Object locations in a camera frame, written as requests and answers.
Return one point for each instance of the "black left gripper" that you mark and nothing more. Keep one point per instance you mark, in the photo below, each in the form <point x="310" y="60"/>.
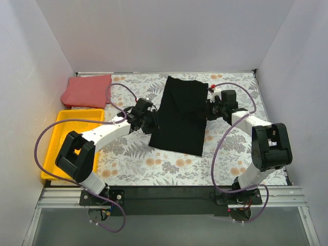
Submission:
<point x="152" y="122"/>

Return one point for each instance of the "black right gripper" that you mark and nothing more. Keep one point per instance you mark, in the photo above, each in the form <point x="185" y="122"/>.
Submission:
<point x="210" y="110"/>

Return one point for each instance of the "black t shirt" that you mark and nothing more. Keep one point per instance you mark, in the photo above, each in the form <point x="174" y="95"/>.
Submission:
<point x="181" y="121"/>

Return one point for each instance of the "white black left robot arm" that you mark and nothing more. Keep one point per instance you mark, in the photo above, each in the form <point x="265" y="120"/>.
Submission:
<point x="76" y="156"/>

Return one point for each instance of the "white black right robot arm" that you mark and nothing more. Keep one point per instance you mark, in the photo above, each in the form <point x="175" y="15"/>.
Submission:
<point x="270" y="147"/>

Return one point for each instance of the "floral table mat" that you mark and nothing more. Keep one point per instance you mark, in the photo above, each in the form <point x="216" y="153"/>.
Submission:
<point x="130" y="160"/>

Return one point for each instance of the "folded red t shirt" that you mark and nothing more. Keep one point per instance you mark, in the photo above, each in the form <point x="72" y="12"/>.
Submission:
<point x="87" y="91"/>

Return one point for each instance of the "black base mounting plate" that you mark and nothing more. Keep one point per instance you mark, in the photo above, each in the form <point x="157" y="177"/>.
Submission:
<point x="178" y="200"/>

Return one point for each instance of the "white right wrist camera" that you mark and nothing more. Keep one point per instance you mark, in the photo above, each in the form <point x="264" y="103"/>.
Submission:
<point x="215" y="93"/>

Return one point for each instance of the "aluminium frame rail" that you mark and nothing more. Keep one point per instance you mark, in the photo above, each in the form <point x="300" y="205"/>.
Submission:
<point x="52" y="198"/>

